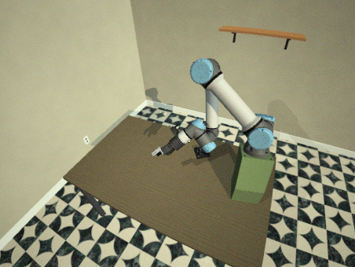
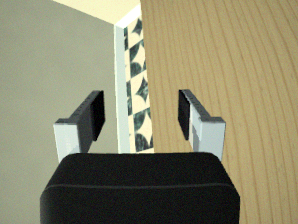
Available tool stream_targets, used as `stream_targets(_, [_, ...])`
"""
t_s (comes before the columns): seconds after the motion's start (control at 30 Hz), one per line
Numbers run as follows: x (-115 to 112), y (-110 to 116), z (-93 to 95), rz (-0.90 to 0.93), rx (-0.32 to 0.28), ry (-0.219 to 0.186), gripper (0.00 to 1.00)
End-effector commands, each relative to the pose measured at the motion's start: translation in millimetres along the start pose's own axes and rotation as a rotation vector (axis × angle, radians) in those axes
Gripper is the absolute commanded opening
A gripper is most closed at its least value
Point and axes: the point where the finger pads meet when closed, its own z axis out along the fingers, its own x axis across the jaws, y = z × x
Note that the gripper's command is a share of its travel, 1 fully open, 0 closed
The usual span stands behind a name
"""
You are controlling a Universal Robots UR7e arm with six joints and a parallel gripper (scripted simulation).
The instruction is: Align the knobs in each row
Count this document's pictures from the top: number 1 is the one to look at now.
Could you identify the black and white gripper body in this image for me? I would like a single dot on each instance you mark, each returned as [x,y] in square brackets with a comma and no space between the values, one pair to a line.
[179,140]

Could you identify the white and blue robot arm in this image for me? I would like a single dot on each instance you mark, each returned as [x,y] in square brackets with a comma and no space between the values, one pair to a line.
[259,134]

